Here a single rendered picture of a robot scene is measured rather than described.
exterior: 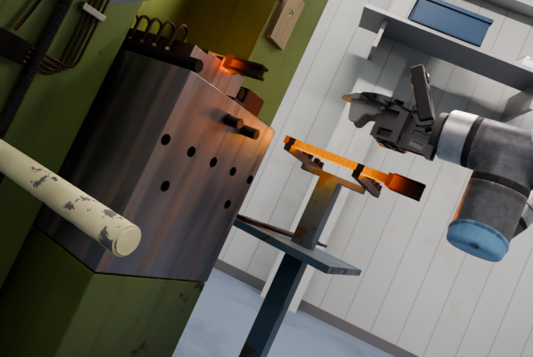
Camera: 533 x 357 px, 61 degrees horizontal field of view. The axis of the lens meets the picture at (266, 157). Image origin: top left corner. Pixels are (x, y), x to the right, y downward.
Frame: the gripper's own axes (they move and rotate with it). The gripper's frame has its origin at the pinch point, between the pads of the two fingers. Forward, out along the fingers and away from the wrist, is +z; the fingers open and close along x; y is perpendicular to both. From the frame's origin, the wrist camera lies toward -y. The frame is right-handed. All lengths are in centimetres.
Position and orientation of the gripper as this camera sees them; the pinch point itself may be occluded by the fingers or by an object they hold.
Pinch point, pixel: (350, 95)
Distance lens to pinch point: 94.2
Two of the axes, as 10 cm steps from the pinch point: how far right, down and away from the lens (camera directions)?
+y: -4.2, 9.1, -0.7
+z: -7.8, -3.2, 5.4
